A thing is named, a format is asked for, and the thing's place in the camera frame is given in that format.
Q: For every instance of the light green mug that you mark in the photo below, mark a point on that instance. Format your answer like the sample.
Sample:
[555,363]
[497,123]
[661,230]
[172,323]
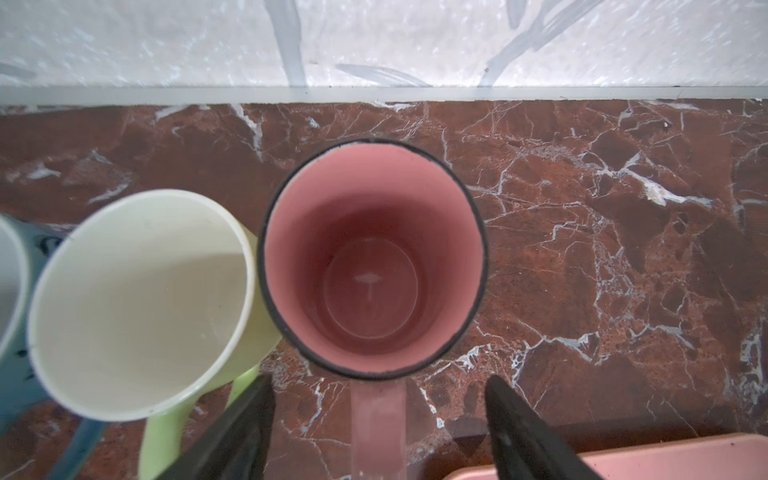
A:
[149,304]

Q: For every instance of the pink plastic tray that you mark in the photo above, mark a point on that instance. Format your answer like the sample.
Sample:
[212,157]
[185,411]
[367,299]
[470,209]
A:
[731,456]

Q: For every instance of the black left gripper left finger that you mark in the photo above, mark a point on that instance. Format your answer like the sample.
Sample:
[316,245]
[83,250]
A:
[237,444]

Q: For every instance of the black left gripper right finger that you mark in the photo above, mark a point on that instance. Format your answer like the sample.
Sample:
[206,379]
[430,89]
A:
[523,445]

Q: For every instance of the blue flower mug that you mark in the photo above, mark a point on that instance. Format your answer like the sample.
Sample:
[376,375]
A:
[25,249]

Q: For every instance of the pink mug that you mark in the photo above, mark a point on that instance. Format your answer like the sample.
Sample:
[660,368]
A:
[373,262]

